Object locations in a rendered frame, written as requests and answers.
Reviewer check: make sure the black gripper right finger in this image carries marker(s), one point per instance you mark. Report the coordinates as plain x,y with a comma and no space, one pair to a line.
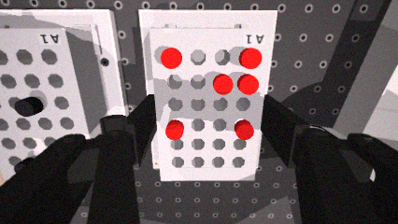
331,188

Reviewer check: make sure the grey cooling block with red-capped tubes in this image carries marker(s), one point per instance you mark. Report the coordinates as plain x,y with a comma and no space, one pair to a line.
209,149

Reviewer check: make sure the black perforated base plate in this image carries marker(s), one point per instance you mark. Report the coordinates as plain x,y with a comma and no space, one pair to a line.
318,49

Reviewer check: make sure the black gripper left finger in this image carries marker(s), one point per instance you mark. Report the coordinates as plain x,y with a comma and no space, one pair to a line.
39,193

